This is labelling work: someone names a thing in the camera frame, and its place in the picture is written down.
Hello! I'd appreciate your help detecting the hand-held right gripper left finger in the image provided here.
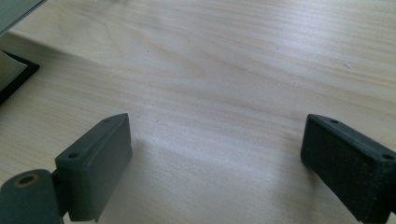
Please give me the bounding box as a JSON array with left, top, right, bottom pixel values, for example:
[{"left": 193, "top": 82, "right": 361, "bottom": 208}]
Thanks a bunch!
[{"left": 54, "top": 112, "right": 134, "bottom": 224}]

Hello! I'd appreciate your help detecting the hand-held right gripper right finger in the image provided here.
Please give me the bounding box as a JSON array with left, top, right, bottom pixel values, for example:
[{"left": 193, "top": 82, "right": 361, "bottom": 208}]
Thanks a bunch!
[{"left": 300, "top": 113, "right": 396, "bottom": 224}]

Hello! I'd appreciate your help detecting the black book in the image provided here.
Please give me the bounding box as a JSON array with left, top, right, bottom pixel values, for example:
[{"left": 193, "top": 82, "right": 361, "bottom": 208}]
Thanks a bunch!
[{"left": 0, "top": 49, "right": 41, "bottom": 105}]

